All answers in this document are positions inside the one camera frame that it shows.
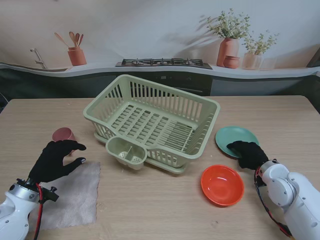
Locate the pale green cutlery holder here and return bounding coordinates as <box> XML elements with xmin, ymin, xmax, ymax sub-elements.
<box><xmin>105</xmin><ymin>136</ymin><xmax>148</xmax><ymax>171</ymax></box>

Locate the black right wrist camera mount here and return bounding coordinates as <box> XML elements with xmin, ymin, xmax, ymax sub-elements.
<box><xmin>254</xmin><ymin>171</ymin><xmax>266</xmax><ymax>190</ymax></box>

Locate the grey cleaning cloth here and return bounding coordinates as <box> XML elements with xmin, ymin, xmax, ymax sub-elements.
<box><xmin>26</xmin><ymin>161</ymin><xmax>102</xmax><ymax>231</ymax></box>

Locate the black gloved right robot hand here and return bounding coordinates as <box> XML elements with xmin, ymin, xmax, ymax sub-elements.
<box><xmin>226</xmin><ymin>140</ymin><xmax>270</xmax><ymax>171</ymax></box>

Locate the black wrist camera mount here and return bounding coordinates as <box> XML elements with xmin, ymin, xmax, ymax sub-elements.
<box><xmin>39</xmin><ymin>186</ymin><xmax>60</xmax><ymax>203</ymax></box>
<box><xmin>254</xmin><ymin>171</ymin><xmax>266</xmax><ymax>190</ymax></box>

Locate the pink plastic cup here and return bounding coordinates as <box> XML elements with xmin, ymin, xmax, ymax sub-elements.
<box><xmin>51</xmin><ymin>127</ymin><xmax>76</xmax><ymax>157</ymax></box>

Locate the orange plastic bowl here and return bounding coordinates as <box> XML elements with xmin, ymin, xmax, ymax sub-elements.
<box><xmin>200</xmin><ymin>164</ymin><xmax>245</xmax><ymax>207</ymax></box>

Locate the red left arm cable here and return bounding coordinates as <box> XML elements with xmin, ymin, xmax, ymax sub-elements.
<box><xmin>32</xmin><ymin>182</ymin><xmax>44</xmax><ymax>240</ymax></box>

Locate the printed kitchen backdrop banner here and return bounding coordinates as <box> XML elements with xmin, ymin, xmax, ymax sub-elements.
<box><xmin>0</xmin><ymin>0</ymin><xmax>320</xmax><ymax>100</ymax></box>

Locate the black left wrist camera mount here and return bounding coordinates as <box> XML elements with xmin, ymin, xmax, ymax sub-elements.
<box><xmin>39</xmin><ymin>186</ymin><xmax>60</xmax><ymax>203</ymax></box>

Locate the teal plate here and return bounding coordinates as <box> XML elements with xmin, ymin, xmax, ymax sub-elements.
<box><xmin>215</xmin><ymin>126</ymin><xmax>261</xmax><ymax>160</ymax></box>

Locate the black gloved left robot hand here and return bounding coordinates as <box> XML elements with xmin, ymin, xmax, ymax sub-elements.
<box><xmin>27</xmin><ymin>139</ymin><xmax>87</xmax><ymax>185</ymax></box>

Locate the red black right arm cable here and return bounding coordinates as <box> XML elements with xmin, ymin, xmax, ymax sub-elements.
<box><xmin>253</xmin><ymin>167</ymin><xmax>292</xmax><ymax>237</ymax></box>

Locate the pale green plastic dish rack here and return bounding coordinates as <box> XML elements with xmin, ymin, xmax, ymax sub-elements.
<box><xmin>82</xmin><ymin>74</ymin><xmax>222</xmax><ymax>161</ymax></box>

